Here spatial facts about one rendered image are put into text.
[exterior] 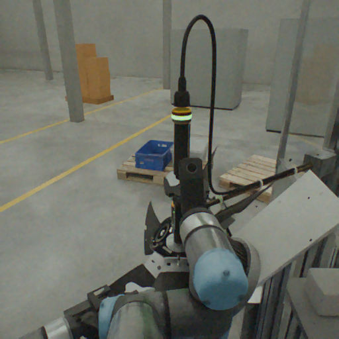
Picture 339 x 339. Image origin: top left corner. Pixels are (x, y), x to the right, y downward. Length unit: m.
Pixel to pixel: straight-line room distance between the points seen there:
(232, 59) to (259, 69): 5.15
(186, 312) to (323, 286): 0.78
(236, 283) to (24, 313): 2.16
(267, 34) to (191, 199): 12.28
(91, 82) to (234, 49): 4.04
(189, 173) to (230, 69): 7.25
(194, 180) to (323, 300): 0.79
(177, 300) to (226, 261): 0.12
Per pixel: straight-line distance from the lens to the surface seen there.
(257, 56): 12.81
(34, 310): 2.48
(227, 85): 7.83
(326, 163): 1.15
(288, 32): 6.02
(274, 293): 1.11
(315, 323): 1.25
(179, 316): 0.51
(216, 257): 0.44
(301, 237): 0.92
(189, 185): 0.56
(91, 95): 8.98
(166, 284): 0.80
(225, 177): 3.74
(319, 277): 1.25
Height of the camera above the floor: 1.77
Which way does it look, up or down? 24 degrees down
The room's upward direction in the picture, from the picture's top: straight up
